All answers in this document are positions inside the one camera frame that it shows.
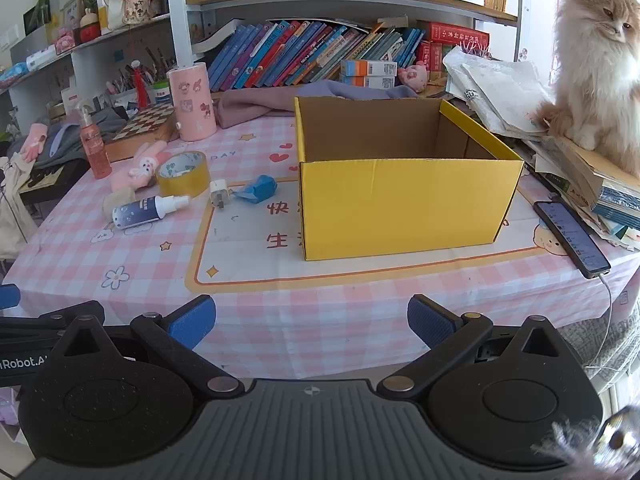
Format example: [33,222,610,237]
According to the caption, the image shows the white charger plug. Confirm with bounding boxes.
[209,179,232,209]

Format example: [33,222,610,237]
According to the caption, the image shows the orange white carton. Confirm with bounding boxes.
[341,76,398,90]
[341,59,398,78]

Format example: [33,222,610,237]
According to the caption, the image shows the white bookshelf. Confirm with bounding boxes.
[0,0,526,126]

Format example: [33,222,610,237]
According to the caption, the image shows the cream foam sponge block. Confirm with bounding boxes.
[102,187,137,217]

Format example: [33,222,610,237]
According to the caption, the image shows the cluster of pens and brushes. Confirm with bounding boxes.
[107,47,173,108]

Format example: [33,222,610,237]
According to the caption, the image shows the yellow tape roll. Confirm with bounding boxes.
[155,151,211,198]

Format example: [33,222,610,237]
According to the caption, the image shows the pink pig plush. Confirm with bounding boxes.
[397,61,430,92]

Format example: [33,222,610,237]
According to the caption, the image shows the white spray bottle blue label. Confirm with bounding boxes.
[111,194,192,231]

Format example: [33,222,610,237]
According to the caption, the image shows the white tote bag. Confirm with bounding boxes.
[0,152,38,261]

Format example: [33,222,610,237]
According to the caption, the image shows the slim red books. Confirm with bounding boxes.
[416,40,456,83]

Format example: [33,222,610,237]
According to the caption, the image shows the pink spray bottle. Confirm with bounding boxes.
[77,102,113,180]

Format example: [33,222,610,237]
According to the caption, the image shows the white charging cable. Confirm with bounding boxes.
[582,272,640,381]

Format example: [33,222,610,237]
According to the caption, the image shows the grey cloth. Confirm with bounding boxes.
[35,107,128,171]

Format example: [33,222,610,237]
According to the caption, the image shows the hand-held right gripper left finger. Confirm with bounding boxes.
[50,294,246,395]

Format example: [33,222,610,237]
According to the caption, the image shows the fluffy orange white cat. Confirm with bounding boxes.
[537,0,640,178]

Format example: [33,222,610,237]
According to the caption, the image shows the thick red dictionary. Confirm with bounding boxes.
[425,21,491,47]

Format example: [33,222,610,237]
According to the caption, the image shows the blue plastic packet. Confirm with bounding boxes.
[234,175,278,205]

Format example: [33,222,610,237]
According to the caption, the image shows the wooden chessboard box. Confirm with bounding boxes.
[102,105,178,163]

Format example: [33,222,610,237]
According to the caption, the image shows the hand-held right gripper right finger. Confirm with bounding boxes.
[376,294,576,396]

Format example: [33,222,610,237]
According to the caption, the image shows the pink knitted glove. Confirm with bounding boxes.
[22,122,50,162]

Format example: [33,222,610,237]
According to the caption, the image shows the purple pink cloth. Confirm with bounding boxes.
[214,79,421,130]

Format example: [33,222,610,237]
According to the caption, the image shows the black smartphone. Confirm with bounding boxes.
[533,201,612,279]

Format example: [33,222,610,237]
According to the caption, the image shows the pink cartoon cylinder container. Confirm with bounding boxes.
[167,61,217,142]

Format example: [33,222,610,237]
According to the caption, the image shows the pink bunny plush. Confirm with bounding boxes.
[111,140,173,192]

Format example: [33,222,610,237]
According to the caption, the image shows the yellow cardboard box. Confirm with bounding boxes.
[294,96,525,262]

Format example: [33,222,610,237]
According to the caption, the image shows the fluffy grey tuft with bell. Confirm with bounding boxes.
[532,405,640,480]

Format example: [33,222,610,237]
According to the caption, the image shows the row of colourful books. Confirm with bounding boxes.
[206,19,426,92]

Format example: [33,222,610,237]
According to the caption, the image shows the pile of papers and bags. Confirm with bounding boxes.
[525,132,640,251]

